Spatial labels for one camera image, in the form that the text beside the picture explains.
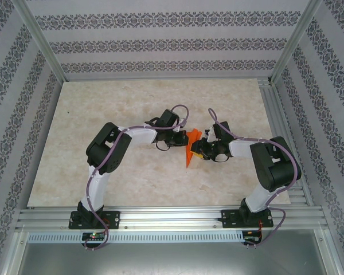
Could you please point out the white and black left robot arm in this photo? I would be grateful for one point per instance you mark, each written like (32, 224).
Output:
(140, 134)

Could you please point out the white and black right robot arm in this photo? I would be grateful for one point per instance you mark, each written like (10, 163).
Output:
(240, 149)

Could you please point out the right circuit board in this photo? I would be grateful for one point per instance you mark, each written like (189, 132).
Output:
(250, 236)

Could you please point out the circuit board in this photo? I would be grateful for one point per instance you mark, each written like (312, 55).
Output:
(93, 236)
(250, 236)

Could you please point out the grey metal panel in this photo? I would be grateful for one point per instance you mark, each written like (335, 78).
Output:
(172, 260)

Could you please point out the left circuit board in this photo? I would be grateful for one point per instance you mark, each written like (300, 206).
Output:
(93, 236)

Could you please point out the aluminium side rail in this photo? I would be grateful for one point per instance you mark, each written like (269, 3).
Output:
(275, 114)

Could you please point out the long aluminium mounting rail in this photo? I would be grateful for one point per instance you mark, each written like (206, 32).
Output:
(172, 217)

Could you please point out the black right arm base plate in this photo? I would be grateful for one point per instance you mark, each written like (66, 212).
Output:
(229, 219)

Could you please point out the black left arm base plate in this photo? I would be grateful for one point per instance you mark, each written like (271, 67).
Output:
(114, 220)

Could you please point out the aluminium frame post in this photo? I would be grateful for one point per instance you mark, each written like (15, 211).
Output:
(40, 43)
(296, 40)

